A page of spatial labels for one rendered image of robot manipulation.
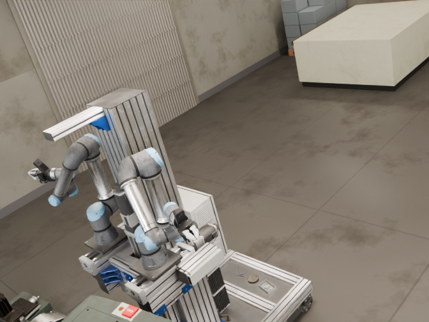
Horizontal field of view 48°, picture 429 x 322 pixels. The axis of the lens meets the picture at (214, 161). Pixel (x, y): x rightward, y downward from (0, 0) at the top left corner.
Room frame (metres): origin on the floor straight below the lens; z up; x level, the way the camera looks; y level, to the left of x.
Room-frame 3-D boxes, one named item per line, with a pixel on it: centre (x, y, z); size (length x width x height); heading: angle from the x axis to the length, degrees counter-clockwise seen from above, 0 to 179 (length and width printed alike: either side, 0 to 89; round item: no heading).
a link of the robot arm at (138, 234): (2.24, 0.46, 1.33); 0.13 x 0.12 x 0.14; 108
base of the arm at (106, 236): (2.62, 0.78, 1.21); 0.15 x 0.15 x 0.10
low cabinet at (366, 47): (7.59, -2.99, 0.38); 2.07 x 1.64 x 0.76; 130
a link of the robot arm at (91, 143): (2.74, 0.72, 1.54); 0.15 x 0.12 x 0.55; 151
